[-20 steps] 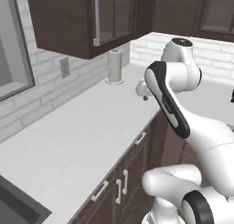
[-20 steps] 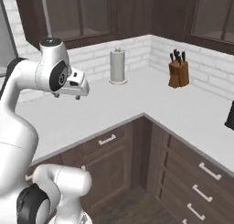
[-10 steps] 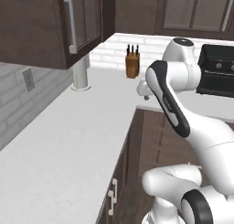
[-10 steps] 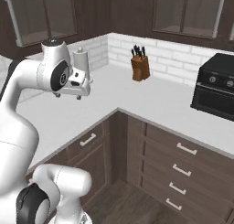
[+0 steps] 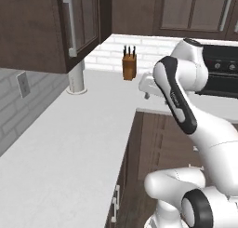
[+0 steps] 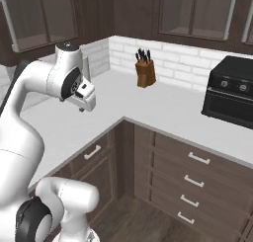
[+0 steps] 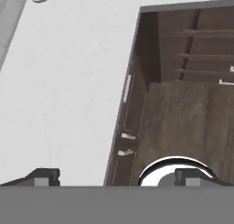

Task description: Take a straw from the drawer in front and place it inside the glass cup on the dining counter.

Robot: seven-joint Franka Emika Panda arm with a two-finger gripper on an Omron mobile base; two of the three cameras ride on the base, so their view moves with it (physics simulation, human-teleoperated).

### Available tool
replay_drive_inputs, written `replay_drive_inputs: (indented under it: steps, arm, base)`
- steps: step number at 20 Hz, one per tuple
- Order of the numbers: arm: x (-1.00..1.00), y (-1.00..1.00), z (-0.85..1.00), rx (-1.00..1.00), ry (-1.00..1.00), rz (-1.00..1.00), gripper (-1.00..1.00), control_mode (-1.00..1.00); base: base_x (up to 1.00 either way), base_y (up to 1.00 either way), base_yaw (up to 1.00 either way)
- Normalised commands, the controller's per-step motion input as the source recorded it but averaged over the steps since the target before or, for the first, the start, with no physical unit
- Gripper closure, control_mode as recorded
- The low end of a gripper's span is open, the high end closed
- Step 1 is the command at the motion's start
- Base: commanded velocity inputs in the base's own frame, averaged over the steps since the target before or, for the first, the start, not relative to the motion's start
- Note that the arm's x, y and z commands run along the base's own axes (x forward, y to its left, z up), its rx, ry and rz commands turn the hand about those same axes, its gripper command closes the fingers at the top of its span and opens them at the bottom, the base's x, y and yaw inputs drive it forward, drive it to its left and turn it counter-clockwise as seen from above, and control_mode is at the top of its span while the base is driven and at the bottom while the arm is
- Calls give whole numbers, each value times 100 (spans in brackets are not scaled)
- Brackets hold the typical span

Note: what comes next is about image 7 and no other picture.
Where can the dark brown cupboard door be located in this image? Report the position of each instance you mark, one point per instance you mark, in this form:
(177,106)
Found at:
(142,66)

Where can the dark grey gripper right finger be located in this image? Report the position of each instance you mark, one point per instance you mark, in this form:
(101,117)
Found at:
(190,176)

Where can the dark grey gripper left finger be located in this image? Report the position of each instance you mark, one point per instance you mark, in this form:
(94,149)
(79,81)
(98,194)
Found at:
(42,175)

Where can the white round thing, black rim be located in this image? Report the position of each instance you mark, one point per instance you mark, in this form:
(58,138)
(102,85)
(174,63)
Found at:
(158,172)

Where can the dark brown cupboard run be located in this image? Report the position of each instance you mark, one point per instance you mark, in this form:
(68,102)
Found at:
(201,44)

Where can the dark brown drawer front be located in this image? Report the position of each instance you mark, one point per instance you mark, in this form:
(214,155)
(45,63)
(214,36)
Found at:
(122,169)
(128,142)

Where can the grey upright panel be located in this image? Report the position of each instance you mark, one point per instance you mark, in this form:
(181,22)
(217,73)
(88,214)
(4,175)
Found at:
(10,17)

